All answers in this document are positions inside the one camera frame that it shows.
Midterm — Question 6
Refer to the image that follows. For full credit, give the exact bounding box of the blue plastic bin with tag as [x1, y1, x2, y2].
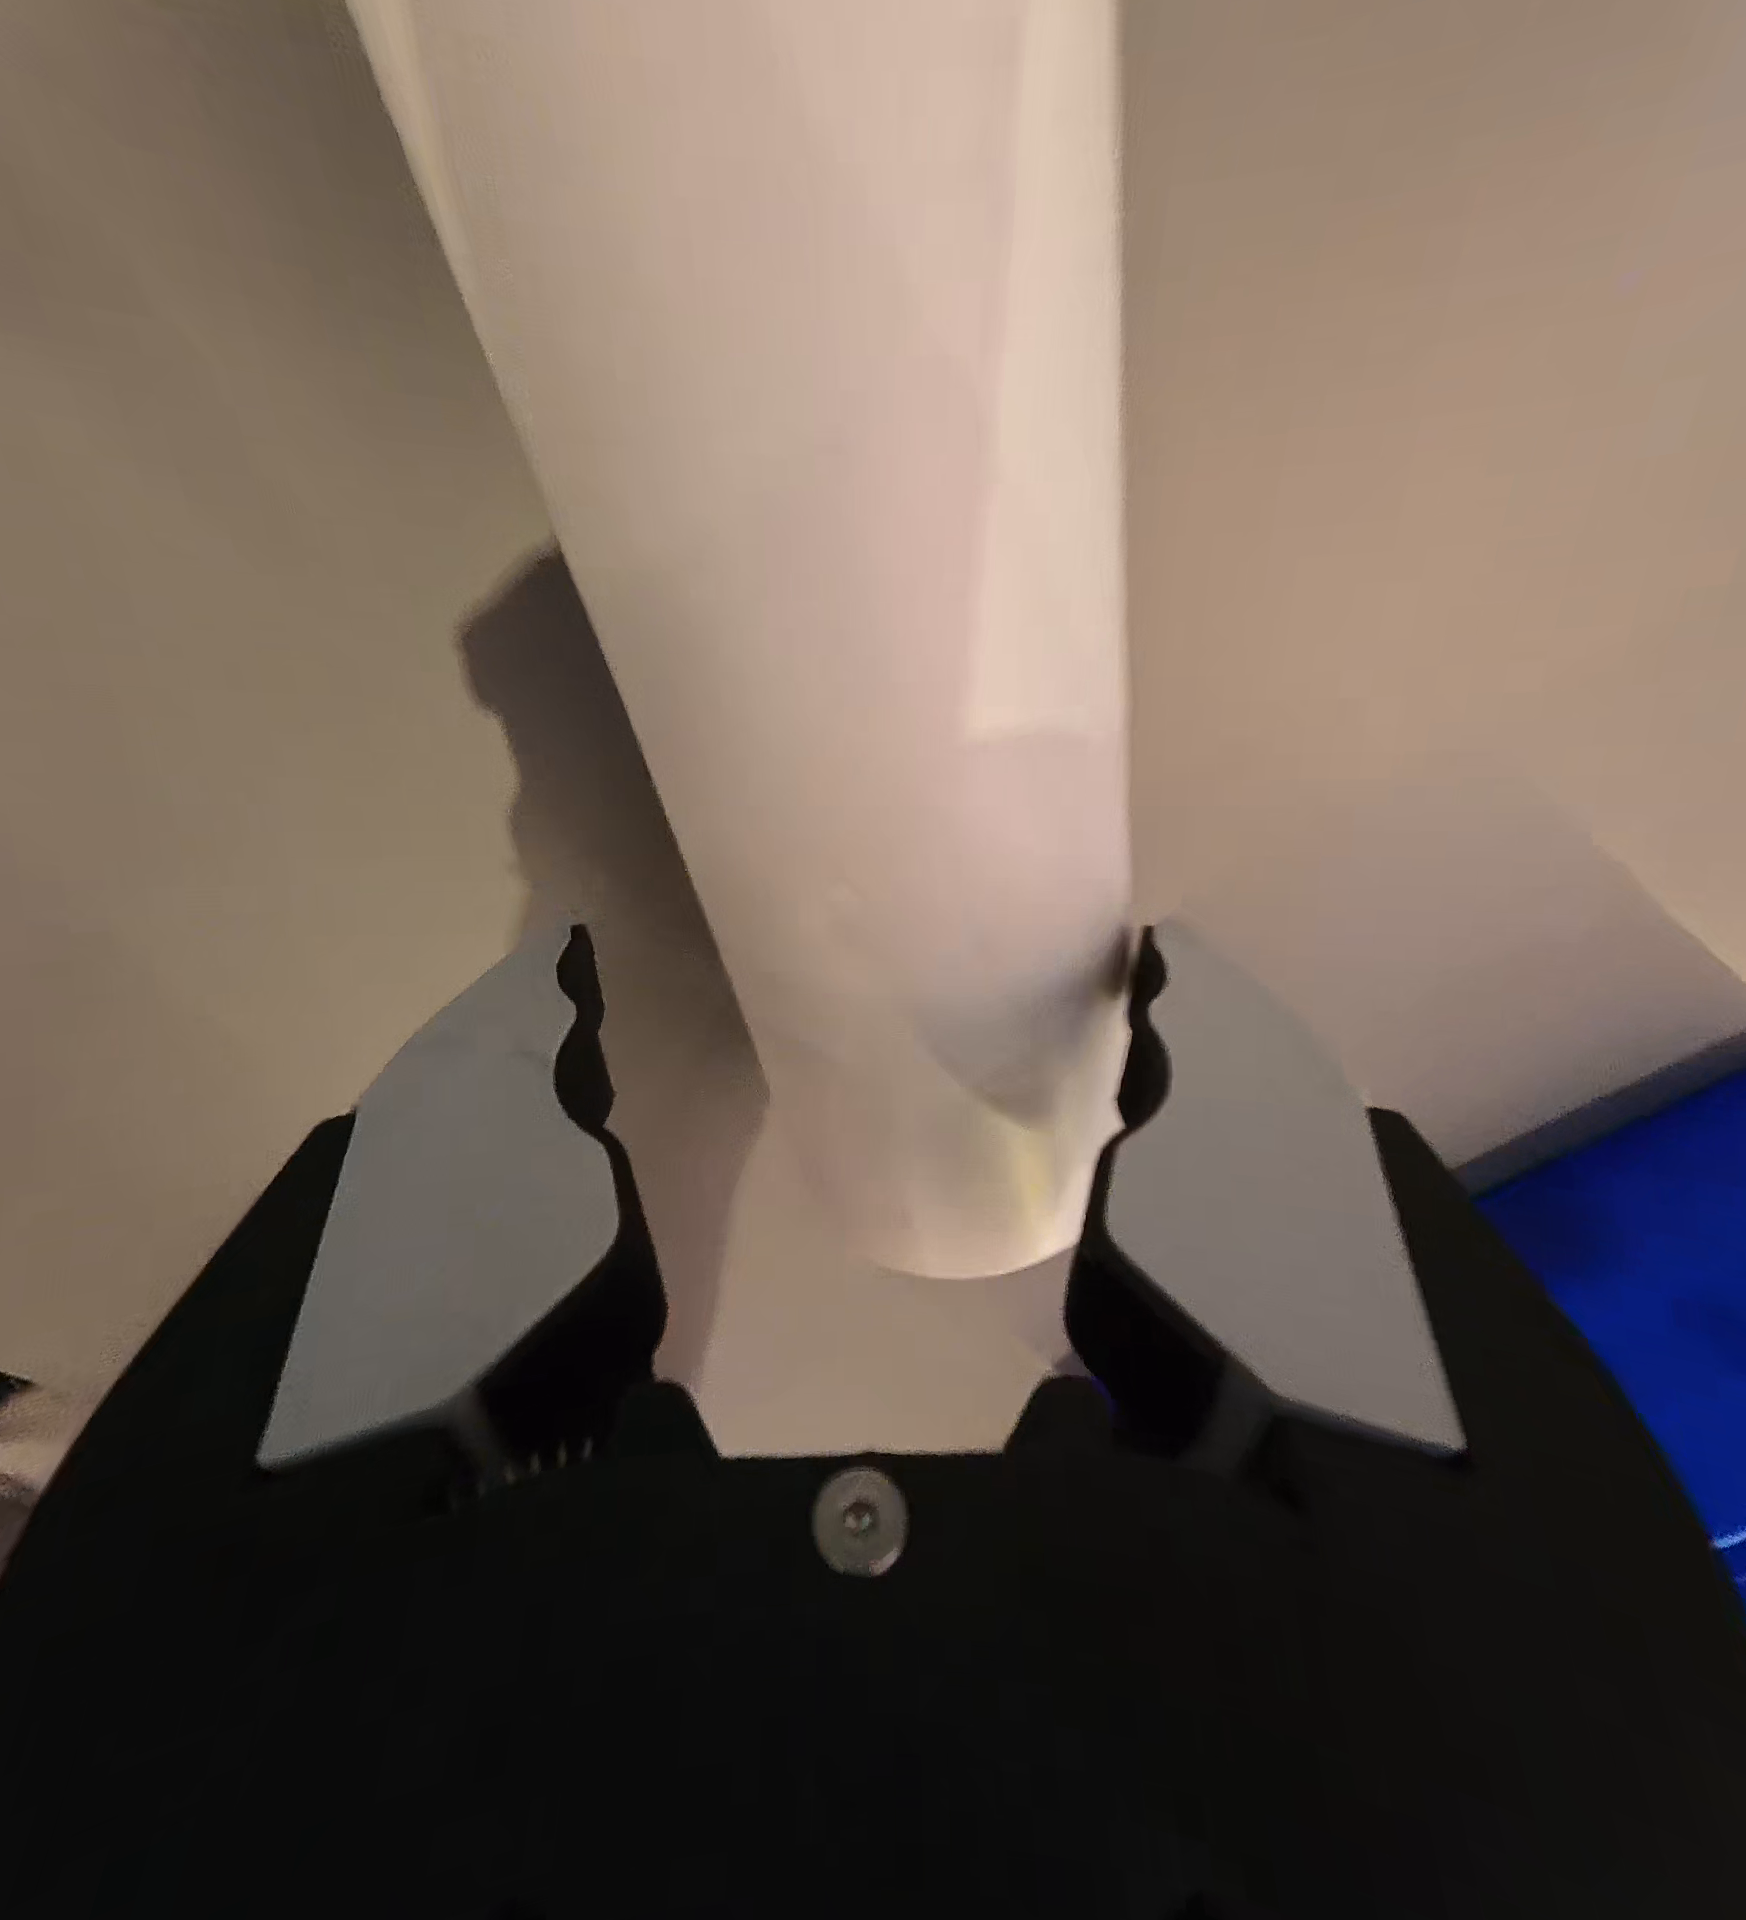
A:
[1464, 1041, 1746, 1685]

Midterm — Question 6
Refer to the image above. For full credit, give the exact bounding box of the grey desk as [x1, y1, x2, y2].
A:
[0, 0, 1746, 1741]

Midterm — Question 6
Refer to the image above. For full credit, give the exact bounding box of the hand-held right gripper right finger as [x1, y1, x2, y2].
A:
[1067, 923, 1469, 1464]

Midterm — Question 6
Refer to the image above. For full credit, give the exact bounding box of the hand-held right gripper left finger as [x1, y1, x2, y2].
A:
[256, 923, 667, 1481]

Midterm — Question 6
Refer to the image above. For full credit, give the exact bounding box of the white bottle with black cap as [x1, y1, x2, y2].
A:
[345, 0, 1134, 1288]

